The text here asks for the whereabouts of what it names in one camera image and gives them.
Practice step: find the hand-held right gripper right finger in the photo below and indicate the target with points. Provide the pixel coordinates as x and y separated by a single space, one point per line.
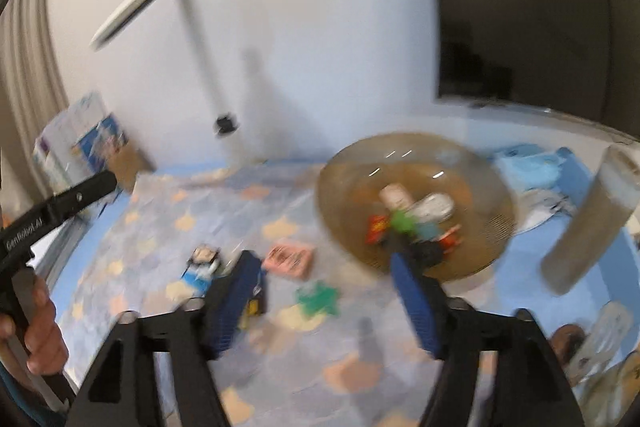
415 307

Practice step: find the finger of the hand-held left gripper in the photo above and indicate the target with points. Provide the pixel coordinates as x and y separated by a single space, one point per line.
92 192

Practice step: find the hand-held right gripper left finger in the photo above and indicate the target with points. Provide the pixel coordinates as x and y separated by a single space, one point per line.
235 302

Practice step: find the light teal starfish toy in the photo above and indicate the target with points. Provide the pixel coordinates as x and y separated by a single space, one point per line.
426 232

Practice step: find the red doll with black hair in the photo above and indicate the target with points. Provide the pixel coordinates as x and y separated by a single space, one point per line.
450 236

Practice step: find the bright green spiky toy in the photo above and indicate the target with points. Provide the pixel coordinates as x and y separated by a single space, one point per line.
402 222

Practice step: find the white correction tape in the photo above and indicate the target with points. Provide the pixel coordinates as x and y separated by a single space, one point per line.
432 207

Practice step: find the beige sandal toy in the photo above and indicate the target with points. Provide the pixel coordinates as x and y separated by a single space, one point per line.
395 197

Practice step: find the brown glass bowl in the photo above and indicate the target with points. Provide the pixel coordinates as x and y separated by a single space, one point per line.
475 187

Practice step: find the person's left hand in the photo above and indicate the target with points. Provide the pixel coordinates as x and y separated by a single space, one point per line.
45 342

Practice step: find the yellow and black clip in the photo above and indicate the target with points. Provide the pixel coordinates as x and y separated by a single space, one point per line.
254 309

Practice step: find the blue small box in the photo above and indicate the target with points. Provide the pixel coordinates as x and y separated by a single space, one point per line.
196 281

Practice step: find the brown pencil holder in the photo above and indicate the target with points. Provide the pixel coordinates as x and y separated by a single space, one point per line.
132 164

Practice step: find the row of books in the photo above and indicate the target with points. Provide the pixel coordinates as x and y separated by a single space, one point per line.
75 137

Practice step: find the pink small box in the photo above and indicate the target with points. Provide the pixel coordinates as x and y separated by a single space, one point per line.
290 259

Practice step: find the teal-green spiky toy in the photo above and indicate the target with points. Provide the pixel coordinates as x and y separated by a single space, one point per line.
317 299

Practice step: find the fan-patterned tablecloth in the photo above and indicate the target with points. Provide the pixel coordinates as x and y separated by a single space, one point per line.
310 357

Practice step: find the beige curtain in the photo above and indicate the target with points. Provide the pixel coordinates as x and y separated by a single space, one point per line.
25 82

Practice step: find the white cloth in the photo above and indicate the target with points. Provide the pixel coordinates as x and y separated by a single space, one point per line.
537 212

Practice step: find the blue cloth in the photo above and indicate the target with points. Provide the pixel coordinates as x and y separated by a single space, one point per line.
530 169

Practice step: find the silver thermos bottle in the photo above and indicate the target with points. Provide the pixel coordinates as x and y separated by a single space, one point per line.
585 227

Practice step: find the phone stand with wooden base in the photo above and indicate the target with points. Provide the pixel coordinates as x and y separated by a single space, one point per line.
607 332

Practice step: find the white desk lamp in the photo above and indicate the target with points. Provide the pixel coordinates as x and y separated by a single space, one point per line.
135 2

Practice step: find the grey transparent cup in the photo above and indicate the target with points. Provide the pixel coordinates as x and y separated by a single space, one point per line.
610 389

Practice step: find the black wall television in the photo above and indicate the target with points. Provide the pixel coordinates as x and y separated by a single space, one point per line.
525 7

